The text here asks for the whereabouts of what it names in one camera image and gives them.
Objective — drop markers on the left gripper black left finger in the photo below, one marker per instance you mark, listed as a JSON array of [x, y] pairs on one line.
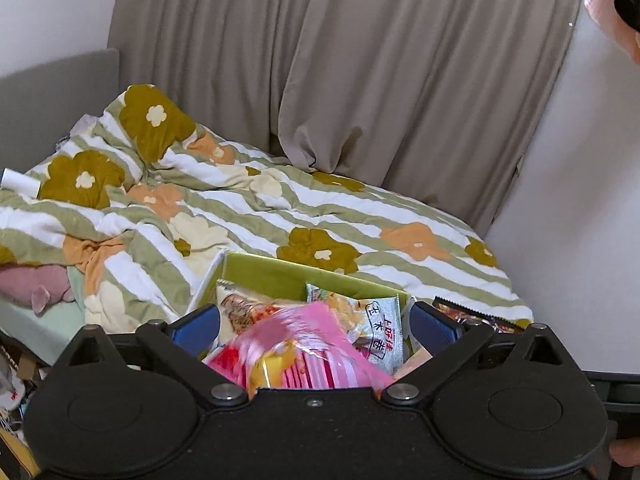
[[176, 350]]

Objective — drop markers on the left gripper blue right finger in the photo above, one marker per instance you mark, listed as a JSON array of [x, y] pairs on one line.
[[451, 346]]

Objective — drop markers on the pink striped snack bag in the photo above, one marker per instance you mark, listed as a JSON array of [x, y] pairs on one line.
[[296, 348]]

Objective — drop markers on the dark red snack packet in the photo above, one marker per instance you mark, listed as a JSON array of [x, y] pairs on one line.
[[460, 314]]

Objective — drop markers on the orange tiger snack bag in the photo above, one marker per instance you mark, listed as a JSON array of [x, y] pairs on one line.
[[240, 307]]

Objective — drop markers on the green white rice cracker bag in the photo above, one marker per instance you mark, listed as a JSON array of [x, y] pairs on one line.
[[372, 325]]

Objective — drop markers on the green white cardboard box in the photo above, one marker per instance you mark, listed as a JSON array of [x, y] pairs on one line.
[[286, 280]]

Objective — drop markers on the floral striped quilt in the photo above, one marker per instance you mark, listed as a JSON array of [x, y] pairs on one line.
[[142, 199]]

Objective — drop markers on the pink plush toy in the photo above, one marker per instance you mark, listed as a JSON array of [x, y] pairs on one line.
[[37, 287]]

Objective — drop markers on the beige curtain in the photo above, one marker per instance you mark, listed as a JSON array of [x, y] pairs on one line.
[[434, 99]]

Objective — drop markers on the grey bed headboard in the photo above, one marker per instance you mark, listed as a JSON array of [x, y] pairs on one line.
[[41, 104]]

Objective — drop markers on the pink hanging garment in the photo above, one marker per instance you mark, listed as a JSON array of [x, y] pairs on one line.
[[604, 14]]

